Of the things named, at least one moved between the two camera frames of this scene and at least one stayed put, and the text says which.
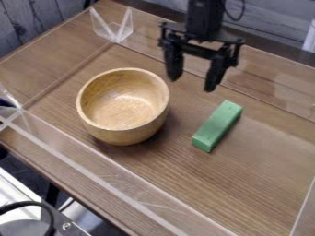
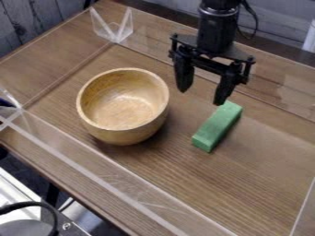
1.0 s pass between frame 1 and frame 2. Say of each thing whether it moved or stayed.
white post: stayed
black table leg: stayed
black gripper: moved
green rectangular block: stayed
